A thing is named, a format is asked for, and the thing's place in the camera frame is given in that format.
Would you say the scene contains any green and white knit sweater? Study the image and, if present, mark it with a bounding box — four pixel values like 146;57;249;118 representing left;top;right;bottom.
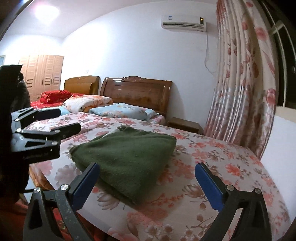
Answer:
70;126;177;206

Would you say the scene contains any red bed sheet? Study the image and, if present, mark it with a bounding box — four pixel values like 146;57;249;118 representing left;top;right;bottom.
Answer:
31;90;85;109

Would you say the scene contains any red folded quilt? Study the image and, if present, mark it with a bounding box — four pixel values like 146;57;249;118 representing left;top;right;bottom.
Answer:
40;90;72;104

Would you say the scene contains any beige wooden wardrobe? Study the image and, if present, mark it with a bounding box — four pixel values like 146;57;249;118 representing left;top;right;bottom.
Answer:
18;55;64;101

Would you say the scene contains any light blue floral pillow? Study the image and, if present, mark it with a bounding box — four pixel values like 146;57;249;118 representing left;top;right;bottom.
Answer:
89;103;158;121

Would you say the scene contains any pink floral curtain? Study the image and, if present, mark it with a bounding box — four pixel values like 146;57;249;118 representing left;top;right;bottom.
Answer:
204;1;278;158

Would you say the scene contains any brown wooden nightstand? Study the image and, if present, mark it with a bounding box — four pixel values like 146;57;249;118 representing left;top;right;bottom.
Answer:
166;117;203;135

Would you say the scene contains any brown wooden headboard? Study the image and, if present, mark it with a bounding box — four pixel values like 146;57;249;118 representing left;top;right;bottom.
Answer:
99;76;172;116

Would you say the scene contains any white barred window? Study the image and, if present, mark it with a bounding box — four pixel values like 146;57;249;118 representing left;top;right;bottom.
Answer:
259;1;295;109

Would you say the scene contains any white power cable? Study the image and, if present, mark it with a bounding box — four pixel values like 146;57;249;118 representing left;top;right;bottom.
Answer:
204;31;219;77

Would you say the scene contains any white wall air conditioner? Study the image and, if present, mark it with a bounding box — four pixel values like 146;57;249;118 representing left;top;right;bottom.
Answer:
161;14;207;32

